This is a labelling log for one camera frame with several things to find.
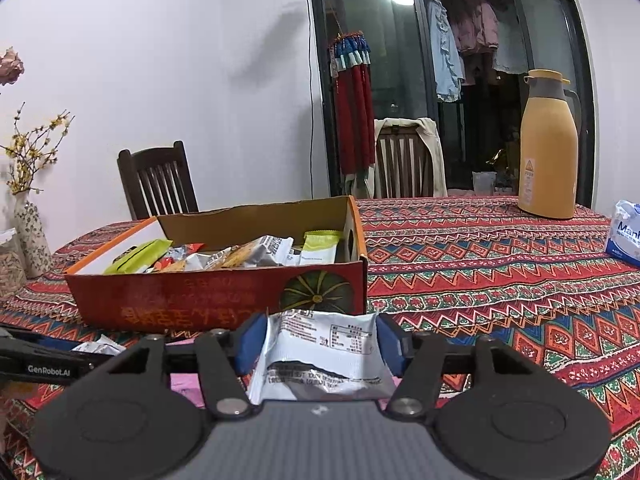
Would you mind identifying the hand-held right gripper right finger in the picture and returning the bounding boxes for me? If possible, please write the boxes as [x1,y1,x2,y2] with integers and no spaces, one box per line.
[376,312,558,418]

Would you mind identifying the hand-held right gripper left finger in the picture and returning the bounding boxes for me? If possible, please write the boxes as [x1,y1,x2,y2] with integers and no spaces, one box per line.
[75,312,269,420]

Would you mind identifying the orange red cardboard box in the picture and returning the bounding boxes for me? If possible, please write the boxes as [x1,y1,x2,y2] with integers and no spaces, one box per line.
[64,195,369,335]

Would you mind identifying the silver white snack packet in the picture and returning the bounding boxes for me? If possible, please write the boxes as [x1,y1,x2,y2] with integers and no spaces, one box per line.
[247,310,399,405]

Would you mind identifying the orange cracker packet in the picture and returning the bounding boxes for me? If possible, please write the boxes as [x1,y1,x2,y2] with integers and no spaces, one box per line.
[218,242,262,269]

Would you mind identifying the green snack packet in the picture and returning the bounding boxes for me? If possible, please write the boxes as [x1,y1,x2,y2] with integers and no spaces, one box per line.
[104,239,173,275]

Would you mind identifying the pale green white packet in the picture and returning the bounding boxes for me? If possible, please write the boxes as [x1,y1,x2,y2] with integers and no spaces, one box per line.
[298,230,347,266]

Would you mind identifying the pink packet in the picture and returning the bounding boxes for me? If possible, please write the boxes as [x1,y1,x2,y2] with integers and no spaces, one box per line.
[170,374,207,409]

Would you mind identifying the floral ceramic vase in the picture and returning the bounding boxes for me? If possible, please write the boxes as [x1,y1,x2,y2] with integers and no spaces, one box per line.
[14,200,52,279]

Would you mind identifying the red patterned tablecloth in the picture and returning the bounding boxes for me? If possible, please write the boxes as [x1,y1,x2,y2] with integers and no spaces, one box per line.
[0,195,640,480]

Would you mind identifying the yellow flower branches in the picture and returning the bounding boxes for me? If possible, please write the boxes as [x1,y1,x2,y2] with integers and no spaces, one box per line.
[0,101,76,196]

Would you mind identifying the dark wooden chair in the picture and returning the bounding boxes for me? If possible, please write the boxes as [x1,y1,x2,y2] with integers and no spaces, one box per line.
[117,141,200,221]
[375,119,436,198]

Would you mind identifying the white plastic bucket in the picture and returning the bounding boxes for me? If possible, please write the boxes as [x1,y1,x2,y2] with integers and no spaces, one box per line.
[472,171,498,196]

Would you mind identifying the chair with beige cloth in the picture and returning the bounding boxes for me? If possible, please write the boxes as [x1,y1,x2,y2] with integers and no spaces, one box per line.
[350,117,448,198]

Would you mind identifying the red hanging tassels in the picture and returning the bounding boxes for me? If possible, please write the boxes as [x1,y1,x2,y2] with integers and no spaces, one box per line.
[328,32,376,176]

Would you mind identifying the yellow thermos jug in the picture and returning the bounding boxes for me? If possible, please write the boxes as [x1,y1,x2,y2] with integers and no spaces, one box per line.
[516,69,582,220]

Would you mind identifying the blue white tissue pack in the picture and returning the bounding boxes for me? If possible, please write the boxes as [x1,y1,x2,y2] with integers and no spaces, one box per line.
[604,200,640,267]

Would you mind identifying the pink artificial flowers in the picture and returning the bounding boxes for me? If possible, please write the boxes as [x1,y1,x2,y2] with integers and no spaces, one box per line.
[0,47,25,87]

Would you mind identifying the black framed glass door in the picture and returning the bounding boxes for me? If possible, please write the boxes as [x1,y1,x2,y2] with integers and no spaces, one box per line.
[302,0,601,208]

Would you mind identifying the light blue hanging shirt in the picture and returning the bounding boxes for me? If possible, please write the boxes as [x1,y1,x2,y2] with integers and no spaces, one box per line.
[426,0,466,103]

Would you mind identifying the white hanging garment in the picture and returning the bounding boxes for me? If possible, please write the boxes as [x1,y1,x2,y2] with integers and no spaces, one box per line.
[492,15,528,75]

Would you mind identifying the pink hanging garment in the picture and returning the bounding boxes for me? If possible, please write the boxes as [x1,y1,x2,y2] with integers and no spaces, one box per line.
[450,0,501,56]

